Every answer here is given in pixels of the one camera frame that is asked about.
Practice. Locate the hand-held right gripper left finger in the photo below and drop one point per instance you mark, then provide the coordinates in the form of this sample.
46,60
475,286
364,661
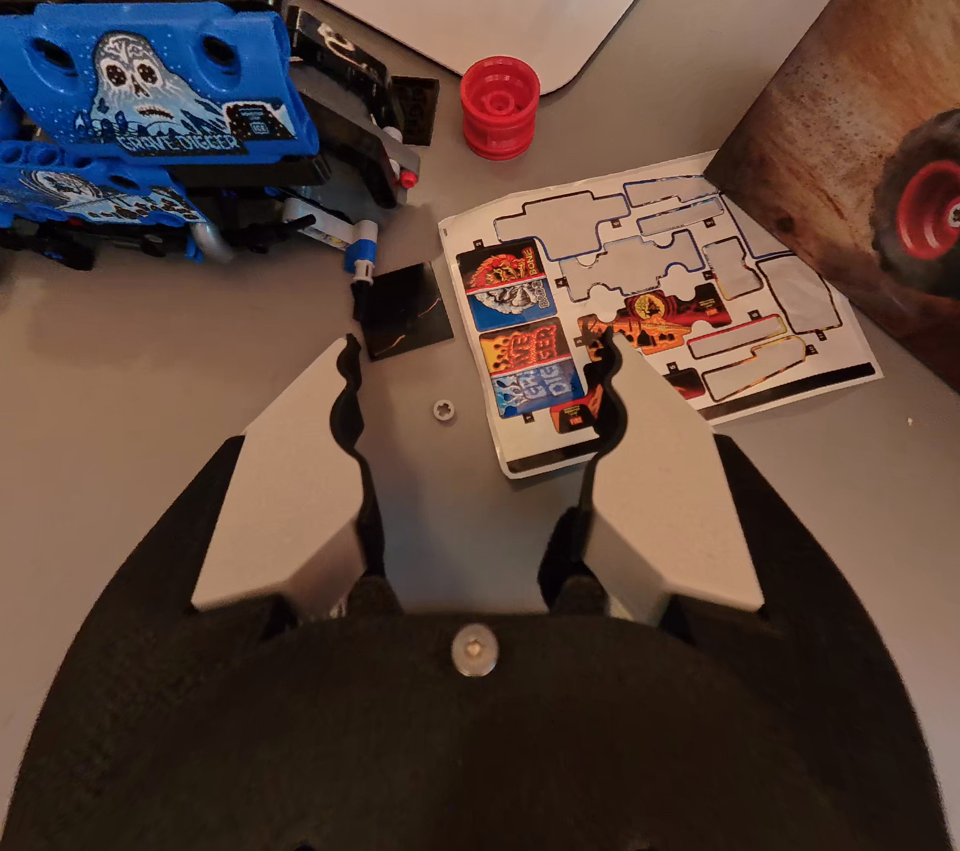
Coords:
292,506

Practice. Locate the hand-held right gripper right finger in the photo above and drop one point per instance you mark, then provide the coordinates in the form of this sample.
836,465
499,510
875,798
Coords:
667,506

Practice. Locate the sticker sheet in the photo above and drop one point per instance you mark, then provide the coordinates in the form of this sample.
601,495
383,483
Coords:
675,243

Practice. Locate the black and blue brick truck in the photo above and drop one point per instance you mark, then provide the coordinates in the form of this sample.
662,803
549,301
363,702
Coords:
150,86

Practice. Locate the grey desk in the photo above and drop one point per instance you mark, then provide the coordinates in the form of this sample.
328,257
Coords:
150,356

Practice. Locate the small grey round bush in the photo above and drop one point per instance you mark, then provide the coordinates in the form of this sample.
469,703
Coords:
445,411

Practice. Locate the black square tile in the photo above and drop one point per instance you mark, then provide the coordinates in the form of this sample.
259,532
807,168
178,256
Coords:
405,311
420,108

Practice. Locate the red wheel rim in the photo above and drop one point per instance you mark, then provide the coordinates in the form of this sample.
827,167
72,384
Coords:
499,108

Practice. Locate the printed toy set box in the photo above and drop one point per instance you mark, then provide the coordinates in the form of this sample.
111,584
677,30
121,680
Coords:
862,78

